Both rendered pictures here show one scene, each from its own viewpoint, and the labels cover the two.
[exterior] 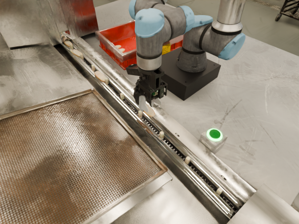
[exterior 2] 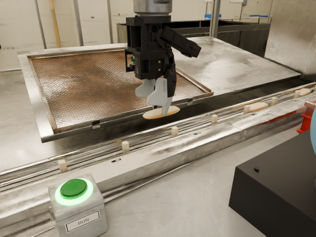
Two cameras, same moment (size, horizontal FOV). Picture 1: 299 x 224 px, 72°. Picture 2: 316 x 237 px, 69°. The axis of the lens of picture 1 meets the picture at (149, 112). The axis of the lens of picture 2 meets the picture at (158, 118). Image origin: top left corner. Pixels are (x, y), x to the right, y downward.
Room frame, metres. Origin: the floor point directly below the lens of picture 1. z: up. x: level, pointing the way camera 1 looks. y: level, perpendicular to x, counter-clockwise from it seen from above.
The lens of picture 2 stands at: (0.60, -0.49, 1.15)
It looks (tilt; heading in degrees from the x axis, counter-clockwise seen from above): 26 degrees down; 97
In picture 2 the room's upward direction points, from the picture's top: straight up
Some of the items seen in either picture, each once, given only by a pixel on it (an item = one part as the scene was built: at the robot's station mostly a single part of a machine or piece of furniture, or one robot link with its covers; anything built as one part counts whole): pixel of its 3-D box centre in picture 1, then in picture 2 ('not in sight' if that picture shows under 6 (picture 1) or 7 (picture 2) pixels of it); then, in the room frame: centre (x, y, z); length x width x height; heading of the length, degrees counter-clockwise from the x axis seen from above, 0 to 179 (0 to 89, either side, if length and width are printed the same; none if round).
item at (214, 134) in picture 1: (214, 134); (74, 190); (0.44, -0.24, 0.90); 0.04 x 0.04 x 0.02
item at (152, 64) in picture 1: (150, 58); (153, 3); (0.53, 0.00, 1.16); 0.08 x 0.08 x 0.05
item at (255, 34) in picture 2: not in sight; (194, 56); (0.71, 2.88, 0.51); 1.93 x 1.05 x 1.02; 38
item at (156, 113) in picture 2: (145, 107); (161, 111); (0.55, 0.01, 0.93); 0.10 x 0.04 x 0.01; 38
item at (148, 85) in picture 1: (150, 81); (150, 47); (0.52, 0.00, 1.08); 0.09 x 0.08 x 0.12; 38
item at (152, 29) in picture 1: (150, 33); not in sight; (0.53, 0.00, 1.24); 0.09 x 0.08 x 0.11; 132
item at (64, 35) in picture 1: (65, 36); not in sight; (1.18, 0.51, 0.90); 0.06 x 0.01 x 0.06; 128
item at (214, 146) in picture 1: (210, 143); (79, 215); (0.44, -0.23, 0.84); 0.08 x 0.08 x 0.11; 38
